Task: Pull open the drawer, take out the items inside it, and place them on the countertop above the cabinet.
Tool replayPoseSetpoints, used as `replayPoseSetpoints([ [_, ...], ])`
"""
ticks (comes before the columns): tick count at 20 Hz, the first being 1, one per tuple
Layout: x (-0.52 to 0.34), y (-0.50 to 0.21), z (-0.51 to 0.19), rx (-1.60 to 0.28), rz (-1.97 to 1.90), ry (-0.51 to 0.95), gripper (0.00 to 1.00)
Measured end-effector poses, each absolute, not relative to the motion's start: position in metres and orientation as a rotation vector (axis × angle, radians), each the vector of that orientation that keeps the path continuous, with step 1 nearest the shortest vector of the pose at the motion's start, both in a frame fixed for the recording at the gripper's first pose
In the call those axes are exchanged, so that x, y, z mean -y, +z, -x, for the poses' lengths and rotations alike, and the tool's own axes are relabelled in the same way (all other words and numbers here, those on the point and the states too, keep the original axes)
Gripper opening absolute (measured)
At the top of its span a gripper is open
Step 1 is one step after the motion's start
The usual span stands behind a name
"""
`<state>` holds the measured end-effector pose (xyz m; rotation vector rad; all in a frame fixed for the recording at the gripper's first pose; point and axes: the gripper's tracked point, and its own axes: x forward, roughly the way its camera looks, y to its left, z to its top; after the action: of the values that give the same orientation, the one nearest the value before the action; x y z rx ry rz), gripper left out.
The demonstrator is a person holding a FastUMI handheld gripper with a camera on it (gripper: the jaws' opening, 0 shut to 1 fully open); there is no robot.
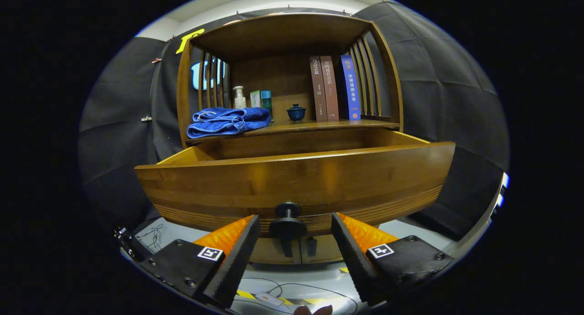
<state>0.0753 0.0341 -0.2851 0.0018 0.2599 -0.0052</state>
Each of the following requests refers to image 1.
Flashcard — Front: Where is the yellow black floor tape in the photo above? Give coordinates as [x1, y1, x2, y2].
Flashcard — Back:
[236, 289, 329, 305]

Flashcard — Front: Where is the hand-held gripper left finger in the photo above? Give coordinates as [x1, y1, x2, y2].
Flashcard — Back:
[137, 215, 261, 309]

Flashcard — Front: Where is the wooden countertop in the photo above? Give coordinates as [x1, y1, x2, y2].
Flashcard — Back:
[186, 119, 400, 145]

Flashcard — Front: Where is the teal glass bottle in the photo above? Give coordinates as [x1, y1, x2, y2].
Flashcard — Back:
[260, 90, 273, 122]

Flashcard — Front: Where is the reddish brown book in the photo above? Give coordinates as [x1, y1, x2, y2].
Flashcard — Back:
[320, 55, 340, 121]

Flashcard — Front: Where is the blue book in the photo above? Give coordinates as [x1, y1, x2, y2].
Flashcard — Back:
[340, 54, 361, 121]

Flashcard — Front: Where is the white adapter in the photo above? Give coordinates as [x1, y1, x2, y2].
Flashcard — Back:
[255, 291, 284, 306]

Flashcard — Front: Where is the folded blue towel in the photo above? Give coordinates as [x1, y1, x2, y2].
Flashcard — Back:
[186, 107, 272, 139]

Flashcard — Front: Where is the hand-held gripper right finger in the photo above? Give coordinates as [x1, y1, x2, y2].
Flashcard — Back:
[331, 213, 455, 306]

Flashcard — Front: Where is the wooden cabinet door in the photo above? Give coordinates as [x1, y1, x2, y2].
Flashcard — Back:
[299, 235, 345, 264]
[250, 237, 302, 264]

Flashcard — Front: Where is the dark brown book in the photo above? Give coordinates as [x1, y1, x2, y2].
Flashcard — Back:
[309, 56, 328, 122]

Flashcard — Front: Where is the wooden drawer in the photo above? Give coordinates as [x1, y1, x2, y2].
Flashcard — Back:
[135, 128, 457, 237]

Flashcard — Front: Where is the wooden cabinet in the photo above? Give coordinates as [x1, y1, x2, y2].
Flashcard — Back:
[176, 12, 404, 265]

